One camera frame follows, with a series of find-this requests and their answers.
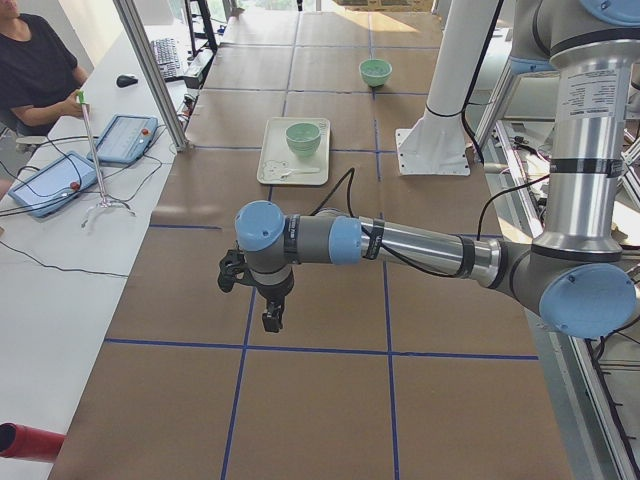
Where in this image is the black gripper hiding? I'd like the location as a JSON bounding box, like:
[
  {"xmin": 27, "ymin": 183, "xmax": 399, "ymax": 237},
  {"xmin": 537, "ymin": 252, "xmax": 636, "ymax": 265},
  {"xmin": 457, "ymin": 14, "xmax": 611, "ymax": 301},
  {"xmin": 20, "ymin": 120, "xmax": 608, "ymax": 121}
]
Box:
[{"xmin": 251, "ymin": 267, "xmax": 294, "ymax": 312}]

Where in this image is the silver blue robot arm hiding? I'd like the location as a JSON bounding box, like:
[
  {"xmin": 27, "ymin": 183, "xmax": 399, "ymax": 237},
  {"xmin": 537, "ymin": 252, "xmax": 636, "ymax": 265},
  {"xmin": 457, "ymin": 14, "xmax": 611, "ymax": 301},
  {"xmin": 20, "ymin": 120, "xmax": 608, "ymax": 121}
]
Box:
[{"xmin": 218, "ymin": 1, "xmax": 639, "ymax": 339}]

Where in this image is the white plastic spoon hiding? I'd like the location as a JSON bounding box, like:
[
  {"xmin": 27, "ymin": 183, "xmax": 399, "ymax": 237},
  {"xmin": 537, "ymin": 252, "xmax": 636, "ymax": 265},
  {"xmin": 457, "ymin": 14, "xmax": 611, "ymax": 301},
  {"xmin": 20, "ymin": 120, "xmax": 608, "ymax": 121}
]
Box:
[{"xmin": 277, "ymin": 168, "xmax": 320, "ymax": 179}]

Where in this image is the pale green serving tray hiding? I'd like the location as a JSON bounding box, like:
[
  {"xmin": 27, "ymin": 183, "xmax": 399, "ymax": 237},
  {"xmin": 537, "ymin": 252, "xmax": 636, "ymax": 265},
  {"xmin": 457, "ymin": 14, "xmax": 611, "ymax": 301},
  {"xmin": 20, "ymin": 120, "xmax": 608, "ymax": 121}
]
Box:
[{"xmin": 256, "ymin": 117, "xmax": 331, "ymax": 186}]

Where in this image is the blue teach pendant far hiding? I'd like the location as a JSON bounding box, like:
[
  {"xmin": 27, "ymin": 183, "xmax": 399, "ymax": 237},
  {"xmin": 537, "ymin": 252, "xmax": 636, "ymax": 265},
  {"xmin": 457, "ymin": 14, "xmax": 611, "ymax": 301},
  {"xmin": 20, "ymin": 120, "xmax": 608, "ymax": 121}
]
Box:
[{"xmin": 95, "ymin": 115, "xmax": 159, "ymax": 166}]

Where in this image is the blue teach pendant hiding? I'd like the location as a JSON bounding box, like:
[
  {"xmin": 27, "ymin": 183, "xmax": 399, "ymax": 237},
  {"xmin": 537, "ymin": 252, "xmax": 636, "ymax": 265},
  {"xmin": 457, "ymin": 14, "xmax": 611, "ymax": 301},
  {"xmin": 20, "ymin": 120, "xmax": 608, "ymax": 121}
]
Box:
[
  {"xmin": 95, "ymin": 115, "xmax": 159, "ymax": 166},
  {"xmin": 8, "ymin": 151, "xmax": 97, "ymax": 218}
]

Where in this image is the green bowl with ice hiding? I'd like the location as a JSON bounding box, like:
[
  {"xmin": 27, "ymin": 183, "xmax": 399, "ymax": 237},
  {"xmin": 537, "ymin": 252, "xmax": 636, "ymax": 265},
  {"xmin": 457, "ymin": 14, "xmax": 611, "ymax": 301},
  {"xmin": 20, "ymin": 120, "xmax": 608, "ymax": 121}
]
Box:
[{"xmin": 359, "ymin": 59, "xmax": 393, "ymax": 88}]

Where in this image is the blue teach pendant near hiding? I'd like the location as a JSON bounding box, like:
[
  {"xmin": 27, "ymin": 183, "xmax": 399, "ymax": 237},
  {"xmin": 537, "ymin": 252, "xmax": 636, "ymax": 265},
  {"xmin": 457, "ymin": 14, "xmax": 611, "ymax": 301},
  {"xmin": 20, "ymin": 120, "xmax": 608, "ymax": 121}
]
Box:
[{"xmin": 8, "ymin": 151, "xmax": 97, "ymax": 218}]

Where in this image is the black computer mouse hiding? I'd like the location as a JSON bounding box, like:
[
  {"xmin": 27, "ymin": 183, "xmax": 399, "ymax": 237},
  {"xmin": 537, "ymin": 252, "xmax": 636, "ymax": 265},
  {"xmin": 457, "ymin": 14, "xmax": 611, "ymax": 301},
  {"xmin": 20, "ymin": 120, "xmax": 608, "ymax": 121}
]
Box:
[{"xmin": 116, "ymin": 74, "xmax": 138, "ymax": 88}]

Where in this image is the black keyboard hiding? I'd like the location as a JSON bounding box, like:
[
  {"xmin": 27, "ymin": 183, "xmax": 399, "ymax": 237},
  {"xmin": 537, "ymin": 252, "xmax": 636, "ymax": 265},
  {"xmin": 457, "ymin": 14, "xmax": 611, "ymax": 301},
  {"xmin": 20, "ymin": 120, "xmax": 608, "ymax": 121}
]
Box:
[{"xmin": 150, "ymin": 38, "xmax": 182, "ymax": 82}]

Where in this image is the red cylinder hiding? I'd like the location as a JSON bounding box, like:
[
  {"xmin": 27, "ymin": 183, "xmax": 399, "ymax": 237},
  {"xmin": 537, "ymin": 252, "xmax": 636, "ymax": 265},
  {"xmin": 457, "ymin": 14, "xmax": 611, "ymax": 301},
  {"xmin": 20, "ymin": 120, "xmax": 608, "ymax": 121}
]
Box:
[{"xmin": 1, "ymin": 422, "xmax": 66, "ymax": 463}]

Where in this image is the person in black shirt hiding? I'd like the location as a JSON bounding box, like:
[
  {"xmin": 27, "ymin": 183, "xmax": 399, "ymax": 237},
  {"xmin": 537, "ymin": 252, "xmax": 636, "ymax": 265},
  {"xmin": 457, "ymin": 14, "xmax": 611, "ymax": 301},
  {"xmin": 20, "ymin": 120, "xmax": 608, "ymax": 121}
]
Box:
[{"xmin": 1, "ymin": 1, "xmax": 88, "ymax": 136}]

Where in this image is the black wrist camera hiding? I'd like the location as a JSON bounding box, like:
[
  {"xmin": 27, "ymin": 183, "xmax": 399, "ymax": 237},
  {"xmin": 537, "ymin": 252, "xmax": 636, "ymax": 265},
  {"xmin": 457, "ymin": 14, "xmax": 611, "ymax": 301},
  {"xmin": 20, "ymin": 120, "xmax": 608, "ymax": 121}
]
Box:
[{"xmin": 262, "ymin": 309, "xmax": 283, "ymax": 333}]

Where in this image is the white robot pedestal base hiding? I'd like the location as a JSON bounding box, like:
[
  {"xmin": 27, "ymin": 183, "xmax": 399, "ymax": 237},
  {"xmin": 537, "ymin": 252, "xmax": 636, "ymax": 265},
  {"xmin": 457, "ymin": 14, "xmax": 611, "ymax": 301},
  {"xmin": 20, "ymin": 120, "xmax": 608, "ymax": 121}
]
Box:
[{"xmin": 396, "ymin": 0, "xmax": 502, "ymax": 176}]

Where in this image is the aluminium frame post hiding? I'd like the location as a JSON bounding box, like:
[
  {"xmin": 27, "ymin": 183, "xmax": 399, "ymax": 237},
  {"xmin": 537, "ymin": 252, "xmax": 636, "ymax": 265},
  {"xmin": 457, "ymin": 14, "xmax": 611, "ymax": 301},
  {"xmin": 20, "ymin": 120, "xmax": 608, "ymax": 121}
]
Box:
[{"xmin": 113, "ymin": 0, "xmax": 188, "ymax": 152}]

